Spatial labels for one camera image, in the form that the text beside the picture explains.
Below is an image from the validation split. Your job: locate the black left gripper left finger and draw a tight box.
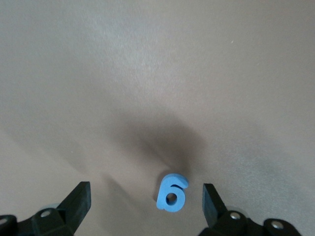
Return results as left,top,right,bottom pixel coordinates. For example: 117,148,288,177
0,181,92,236

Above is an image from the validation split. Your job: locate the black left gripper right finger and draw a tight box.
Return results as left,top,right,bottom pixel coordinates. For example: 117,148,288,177
198,183,302,236

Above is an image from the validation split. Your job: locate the blue letter G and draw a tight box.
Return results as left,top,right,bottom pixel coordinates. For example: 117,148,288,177
156,173,189,212

